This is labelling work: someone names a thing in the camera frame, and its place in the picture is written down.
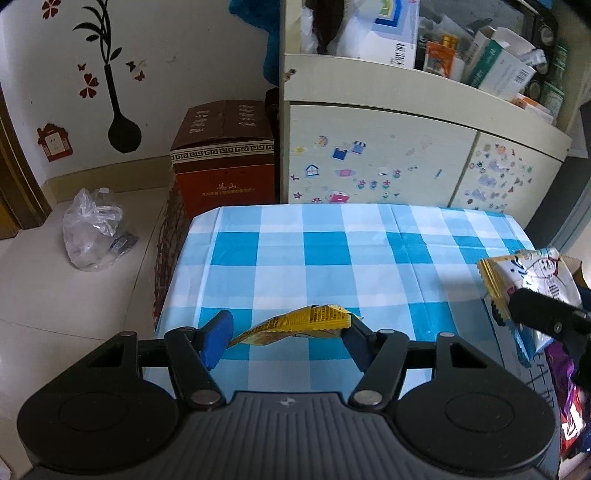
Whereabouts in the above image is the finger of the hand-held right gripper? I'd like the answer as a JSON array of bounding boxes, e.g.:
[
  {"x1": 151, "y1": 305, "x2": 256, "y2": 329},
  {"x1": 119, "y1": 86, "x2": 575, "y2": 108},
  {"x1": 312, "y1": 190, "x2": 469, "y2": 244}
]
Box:
[{"x1": 508, "y1": 287, "x2": 591, "y2": 343}]

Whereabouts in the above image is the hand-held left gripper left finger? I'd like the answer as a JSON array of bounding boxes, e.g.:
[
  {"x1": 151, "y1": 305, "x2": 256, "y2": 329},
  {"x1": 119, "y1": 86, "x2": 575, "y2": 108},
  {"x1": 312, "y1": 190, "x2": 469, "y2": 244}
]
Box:
[{"x1": 81, "y1": 309, "x2": 234, "y2": 409}]

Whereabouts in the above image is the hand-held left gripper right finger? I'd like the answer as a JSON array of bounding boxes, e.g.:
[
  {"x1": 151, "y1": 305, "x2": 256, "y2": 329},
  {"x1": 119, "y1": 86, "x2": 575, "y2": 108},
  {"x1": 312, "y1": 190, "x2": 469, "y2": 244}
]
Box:
[{"x1": 339, "y1": 318, "x2": 499, "y2": 409}]

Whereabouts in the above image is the plain yellow snack packet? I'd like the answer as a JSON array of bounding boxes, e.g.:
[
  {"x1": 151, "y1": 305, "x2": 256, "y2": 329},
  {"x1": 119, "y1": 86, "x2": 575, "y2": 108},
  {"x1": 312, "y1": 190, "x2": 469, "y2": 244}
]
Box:
[{"x1": 227, "y1": 304, "x2": 363, "y2": 348}]

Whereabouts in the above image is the cardboard box white printed side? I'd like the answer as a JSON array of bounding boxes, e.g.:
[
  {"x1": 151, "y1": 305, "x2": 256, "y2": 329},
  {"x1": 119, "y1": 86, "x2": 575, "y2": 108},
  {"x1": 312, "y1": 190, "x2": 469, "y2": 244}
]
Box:
[{"x1": 489, "y1": 256, "x2": 591, "y2": 480}]

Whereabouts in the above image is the blue white checked tablecloth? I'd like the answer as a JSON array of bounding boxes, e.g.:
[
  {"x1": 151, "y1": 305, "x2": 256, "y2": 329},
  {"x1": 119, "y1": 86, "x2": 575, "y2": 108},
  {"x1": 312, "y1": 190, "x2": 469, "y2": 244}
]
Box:
[{"x1": 154, "y1": 203, "x2": 536, "y2": 381}]

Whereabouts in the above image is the brown lattice table side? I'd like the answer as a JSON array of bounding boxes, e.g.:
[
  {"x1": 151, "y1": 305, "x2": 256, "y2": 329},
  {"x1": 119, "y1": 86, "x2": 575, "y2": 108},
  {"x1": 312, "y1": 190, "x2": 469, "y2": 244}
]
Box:
[{"x1": 152, "y1": 182, "x2": 195, "y2": 326}]

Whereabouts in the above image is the beige refrigerator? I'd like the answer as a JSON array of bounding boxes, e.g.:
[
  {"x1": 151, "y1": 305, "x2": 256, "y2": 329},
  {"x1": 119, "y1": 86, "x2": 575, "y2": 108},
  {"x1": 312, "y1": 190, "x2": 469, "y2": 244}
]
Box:
[{"x1": 526, "y1": 104, "x2": 591, "y2": 259}]

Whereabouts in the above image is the dark small packet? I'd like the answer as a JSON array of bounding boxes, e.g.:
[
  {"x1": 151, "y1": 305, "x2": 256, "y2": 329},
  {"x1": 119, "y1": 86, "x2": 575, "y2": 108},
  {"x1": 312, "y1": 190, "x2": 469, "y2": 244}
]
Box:
[{"x1": 108, "y1": 233, "x2": 140, "y2": 254}]

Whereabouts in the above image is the red brown carton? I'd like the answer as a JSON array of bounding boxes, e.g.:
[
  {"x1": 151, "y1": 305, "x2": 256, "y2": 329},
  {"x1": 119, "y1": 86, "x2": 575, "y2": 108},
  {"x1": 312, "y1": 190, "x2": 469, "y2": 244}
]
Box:
[{"x1": 169, "y1": 99, "x2": 276, "y2": 220}]

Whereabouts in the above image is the clear plastic bag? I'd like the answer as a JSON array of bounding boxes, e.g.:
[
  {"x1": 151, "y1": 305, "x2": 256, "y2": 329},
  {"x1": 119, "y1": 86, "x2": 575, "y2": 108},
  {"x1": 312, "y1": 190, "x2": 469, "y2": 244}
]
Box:
[{"x1": 62, "y1": 187, "x2": 139, "y2": 272}]

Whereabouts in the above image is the cream cabinet with stickers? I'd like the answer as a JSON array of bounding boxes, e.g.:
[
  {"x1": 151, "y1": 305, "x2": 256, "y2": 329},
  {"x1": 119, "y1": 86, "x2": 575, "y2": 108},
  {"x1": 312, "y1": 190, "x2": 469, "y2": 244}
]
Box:
[{"x1": 279, "y1": 0, "x2": 591, "y2": 220}]

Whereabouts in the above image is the flat white orange box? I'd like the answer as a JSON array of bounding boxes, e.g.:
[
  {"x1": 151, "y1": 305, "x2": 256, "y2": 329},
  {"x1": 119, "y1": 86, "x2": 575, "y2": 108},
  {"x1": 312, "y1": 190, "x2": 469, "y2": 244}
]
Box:
[{"x1": 512, "y1": 93, "x2": 555, "y2": 124}]

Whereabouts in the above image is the red house socket sticker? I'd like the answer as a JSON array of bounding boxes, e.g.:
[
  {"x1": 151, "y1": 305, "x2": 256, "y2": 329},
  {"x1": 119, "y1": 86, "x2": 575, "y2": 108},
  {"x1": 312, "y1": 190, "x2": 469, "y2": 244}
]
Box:
[{"x1": 37, "y1": 122, "x2": 75, "y2": 161}]

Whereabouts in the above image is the small orange packet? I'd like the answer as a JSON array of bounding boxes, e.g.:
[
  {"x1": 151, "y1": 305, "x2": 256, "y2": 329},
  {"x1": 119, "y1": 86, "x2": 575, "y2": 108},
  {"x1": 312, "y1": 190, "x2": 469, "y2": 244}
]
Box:
[{"x1": 424, "y1": 41, "x2": 458, "y2": 78}]

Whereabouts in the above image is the black toaster oven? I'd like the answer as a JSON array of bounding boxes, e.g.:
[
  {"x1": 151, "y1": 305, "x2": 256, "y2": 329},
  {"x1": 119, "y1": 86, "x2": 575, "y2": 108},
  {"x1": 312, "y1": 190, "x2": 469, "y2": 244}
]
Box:
[{"x1": 505, "y1": 0, "x2": 573, "y2": 97}]

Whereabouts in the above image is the blue fluffy cloth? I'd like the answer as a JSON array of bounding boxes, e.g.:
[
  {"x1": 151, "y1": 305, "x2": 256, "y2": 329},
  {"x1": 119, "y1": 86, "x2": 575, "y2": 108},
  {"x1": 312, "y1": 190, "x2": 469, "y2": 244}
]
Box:
[{"x1": 228, "y1": 0, "x2": 283, "y2": 87}]

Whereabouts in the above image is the white plastic bag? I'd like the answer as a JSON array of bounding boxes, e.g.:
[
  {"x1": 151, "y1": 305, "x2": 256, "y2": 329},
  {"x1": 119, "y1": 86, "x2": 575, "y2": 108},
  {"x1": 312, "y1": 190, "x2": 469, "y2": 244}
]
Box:
[{"x1": 300, "y1": 4, "x2": 370, "y2": 58}]

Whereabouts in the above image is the blue white box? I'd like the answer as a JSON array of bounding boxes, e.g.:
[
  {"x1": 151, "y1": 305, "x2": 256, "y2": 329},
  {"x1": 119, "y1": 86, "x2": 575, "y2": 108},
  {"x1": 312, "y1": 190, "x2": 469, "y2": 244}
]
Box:
[{"x1": 358, "y1": 0, "x2": 421, "y2": 70}]

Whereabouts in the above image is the black vase wall sticker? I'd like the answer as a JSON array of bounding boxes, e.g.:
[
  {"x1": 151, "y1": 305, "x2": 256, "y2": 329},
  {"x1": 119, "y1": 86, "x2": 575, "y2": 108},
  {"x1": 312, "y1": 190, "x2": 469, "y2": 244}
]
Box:
[{"x1": 73, "y1": 0, "x2": 143, "y2": 154}]

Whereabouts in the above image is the wooden door frame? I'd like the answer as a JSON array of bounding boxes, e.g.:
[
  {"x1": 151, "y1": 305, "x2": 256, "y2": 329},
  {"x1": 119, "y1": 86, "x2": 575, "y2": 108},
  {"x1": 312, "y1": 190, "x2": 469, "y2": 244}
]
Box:
[{"x1": 0, "y1": 88, "x2": 52, "y2": 241}]

